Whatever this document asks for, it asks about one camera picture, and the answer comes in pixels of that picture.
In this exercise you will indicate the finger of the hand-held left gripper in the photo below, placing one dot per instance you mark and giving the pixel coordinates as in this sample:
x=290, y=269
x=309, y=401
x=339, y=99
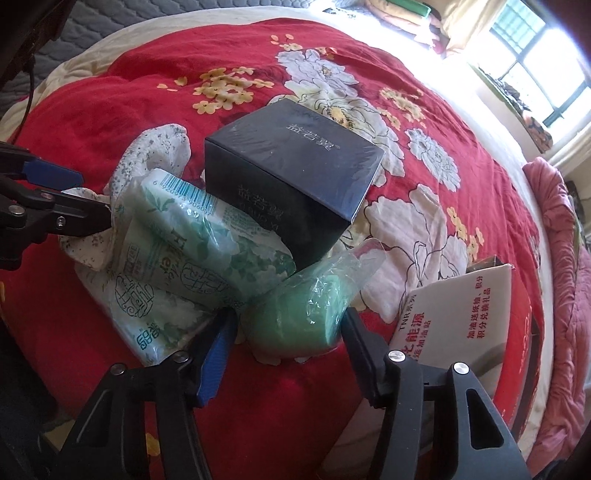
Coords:
x=69, y=214
x=51, y=173

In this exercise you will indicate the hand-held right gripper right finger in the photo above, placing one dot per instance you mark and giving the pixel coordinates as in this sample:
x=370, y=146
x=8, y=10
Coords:
x=365, y=364

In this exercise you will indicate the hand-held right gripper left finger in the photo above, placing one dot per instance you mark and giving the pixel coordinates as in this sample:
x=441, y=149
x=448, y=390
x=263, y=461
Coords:
x=216, y=357

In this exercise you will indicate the green roll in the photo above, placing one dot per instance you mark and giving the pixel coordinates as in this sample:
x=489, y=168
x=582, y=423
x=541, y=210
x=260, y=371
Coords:
x=295, y=318

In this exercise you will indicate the white floral cloth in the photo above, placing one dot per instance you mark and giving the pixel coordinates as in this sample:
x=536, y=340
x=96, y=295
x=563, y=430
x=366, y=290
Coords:
x=143, y=152

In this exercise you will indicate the green floral tissue pack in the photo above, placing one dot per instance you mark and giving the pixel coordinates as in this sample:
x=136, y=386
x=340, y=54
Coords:
x=157, y=318
x=194, y=217

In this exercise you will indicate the red floral blanket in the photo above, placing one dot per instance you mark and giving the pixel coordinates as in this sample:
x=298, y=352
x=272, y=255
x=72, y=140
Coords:
x=92, y=106

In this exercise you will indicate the white cardboard tissue box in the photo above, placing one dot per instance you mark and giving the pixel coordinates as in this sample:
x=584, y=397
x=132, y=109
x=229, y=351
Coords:
x=461, y=323

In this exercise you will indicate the bed with beige sheet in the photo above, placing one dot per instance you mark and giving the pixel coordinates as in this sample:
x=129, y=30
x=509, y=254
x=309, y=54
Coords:
x=76, y=69

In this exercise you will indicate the dark object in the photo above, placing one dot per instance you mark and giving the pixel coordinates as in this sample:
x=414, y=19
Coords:
x=27, y=32

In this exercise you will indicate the dark blue box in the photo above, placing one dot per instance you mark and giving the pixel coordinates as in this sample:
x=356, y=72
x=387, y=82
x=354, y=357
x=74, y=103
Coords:
x=286, y=184

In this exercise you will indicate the pink quilt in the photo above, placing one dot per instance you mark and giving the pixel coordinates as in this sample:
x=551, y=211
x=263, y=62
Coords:
x=568, y=300

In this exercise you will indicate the brown patterned cushion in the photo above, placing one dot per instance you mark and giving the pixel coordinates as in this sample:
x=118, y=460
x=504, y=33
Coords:
x=538, y=134

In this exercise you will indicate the dark cloth pile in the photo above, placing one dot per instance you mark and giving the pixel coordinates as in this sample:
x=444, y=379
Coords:
x=508, y=92

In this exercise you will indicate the stack of folded blankets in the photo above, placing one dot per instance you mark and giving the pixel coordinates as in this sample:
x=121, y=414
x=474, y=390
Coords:
x=401, y=18

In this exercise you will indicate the cream curtain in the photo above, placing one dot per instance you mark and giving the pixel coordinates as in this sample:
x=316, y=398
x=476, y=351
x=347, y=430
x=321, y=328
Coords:
x=461, y=23

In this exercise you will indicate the window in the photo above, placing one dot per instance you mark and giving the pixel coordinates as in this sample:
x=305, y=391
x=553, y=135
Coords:
x=540, y=50

